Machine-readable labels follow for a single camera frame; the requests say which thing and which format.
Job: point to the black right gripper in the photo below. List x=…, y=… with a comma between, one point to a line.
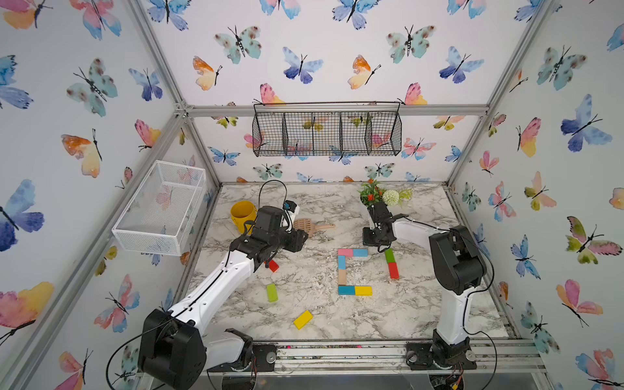
x=367, y=240

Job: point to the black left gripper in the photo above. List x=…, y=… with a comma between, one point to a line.
x=296, y=240

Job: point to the red building block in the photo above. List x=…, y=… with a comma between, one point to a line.
x=393, y=271
x=273, y=266

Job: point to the pink building block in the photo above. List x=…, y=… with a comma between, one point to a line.
x=346, y=253

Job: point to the light blue building block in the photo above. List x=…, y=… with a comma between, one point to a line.
x=341, y=262

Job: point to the natural wood building block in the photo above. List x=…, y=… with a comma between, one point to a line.
x=342, y=277

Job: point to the small yellow building block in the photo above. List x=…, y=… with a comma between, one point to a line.
x=363, y=291

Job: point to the teal building block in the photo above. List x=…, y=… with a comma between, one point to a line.
x=346, y=290

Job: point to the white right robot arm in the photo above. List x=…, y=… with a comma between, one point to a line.
x=459, y=269

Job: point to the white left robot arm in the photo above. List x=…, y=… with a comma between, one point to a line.
x=200, y=317

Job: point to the light green building block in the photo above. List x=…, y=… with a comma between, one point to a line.
x=272, y=294

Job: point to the yellow long building block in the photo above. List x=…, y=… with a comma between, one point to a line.
x=302, y=320

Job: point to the yellow cup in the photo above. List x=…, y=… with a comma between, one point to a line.
x=242, y=212

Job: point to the beige plastic slotted scoop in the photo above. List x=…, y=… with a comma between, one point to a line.
x=310, y=227

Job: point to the artificial green flower plant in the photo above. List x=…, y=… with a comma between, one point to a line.
x=371, y=193

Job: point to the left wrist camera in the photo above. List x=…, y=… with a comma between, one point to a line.
x=291, y=210

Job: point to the white mesh wall basket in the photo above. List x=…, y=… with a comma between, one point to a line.
x=160, y=214

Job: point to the black wire wall basket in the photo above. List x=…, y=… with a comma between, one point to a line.
x=325, y=129

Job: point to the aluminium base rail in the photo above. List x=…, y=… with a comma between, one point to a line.
x=338, y=358

